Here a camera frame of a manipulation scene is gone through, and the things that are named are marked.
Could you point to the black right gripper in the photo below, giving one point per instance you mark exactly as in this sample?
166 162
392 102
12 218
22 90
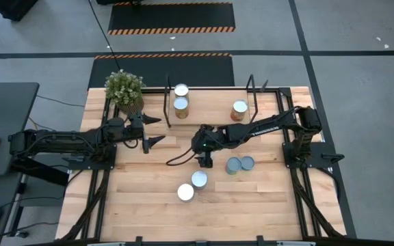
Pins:
205 141

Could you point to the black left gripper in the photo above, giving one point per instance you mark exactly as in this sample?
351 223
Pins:
136 128

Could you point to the rainbow striped can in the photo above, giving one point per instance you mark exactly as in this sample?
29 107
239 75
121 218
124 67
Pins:
233 165

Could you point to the cherries label can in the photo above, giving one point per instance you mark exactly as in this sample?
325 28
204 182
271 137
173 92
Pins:
199 179

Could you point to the pineapple label can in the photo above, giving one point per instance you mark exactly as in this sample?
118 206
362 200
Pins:
181 104

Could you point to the short teal can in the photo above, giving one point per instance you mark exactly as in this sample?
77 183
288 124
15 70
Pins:
248 163

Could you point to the corn label can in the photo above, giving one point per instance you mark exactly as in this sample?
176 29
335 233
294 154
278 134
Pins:
239 107

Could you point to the green bordered label can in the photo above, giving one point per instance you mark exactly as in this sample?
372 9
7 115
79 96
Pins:
181 90

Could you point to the peaches label can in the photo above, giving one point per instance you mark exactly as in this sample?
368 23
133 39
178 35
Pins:
185 192

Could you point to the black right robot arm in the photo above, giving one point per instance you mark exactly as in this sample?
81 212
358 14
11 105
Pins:
262 130

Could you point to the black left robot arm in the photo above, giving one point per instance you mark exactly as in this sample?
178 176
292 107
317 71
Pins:
56 141

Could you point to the wooden shelf black metal legs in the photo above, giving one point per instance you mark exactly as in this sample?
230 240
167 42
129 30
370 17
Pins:
210 109

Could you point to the potted green plant striped pot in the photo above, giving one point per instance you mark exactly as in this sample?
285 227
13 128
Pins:
125 89

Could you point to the black hazard striped floor mat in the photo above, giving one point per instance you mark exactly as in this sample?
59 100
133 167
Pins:
183 71
169 17

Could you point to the black desk base bar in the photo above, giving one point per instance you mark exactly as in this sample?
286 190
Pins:
39 172

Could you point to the black desk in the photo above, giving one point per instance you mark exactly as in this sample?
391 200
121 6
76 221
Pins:
9 112

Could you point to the black box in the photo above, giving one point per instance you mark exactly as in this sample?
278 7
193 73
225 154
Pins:
12 8

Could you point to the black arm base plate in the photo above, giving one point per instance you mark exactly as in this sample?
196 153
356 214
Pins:
316 150
91 164

